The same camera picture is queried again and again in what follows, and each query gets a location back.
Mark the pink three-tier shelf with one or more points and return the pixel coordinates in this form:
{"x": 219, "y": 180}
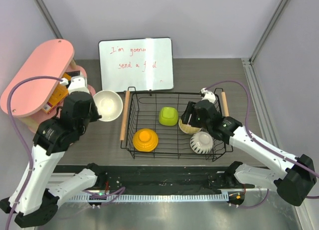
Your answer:
{"x": 51, "y": 58}

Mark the yellow orange book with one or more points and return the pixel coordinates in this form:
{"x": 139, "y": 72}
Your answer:
{"x": 58, "y": 95}

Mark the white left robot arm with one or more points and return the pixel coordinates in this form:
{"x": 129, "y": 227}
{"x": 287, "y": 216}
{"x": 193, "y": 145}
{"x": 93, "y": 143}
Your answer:
{"x": 33, "y": 202}

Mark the yellow dotted white bowl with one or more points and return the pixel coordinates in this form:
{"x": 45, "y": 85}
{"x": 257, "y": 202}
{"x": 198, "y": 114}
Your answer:
{"x": 187, "y": 129}

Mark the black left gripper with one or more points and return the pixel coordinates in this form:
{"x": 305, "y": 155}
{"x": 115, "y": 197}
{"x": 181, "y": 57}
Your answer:
{"x": 95, "y": 113}

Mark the black wire dish rack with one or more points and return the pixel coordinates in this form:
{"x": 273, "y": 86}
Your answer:
{"x": 143, "y": 112}

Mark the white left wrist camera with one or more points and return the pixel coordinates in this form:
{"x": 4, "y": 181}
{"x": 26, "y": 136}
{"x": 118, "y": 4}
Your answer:
{"x": 76, "y": 84}

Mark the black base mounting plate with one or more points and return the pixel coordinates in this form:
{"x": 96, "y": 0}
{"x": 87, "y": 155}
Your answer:
{"x": 135, "y": 178}

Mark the whiteboard with red writing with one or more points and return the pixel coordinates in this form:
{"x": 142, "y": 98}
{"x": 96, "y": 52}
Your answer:
{"x": 145, "y": 64}

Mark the orange yellow ribbed bowl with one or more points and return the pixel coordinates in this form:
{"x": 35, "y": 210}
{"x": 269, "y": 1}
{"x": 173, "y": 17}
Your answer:
{"x": 145, "y": 140}

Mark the white striped bowl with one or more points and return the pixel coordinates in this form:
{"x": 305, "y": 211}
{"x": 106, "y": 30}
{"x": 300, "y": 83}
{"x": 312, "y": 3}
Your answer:
{"x": 201, "y": 143}

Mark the dark purple book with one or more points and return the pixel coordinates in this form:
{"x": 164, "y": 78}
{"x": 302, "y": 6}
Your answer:
{"x": 73, "y": 73}

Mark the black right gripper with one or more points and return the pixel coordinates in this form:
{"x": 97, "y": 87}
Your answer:
{"x": 190, "y": 109}

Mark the white slotted cable duct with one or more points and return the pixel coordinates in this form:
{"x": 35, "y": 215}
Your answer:
{"x": 84, "y": 197}

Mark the green square bowl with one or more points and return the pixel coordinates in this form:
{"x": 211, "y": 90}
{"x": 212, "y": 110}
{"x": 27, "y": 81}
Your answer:
{"x": 168, "y": 116}

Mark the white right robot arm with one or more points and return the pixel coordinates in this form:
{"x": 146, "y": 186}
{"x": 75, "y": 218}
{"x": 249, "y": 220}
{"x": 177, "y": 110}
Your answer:
{"x": 290, "y": 176}

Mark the beige floral ceramic bowl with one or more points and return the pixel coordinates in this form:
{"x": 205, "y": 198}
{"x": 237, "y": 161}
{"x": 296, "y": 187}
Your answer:
{"x": 109, "y": 105}

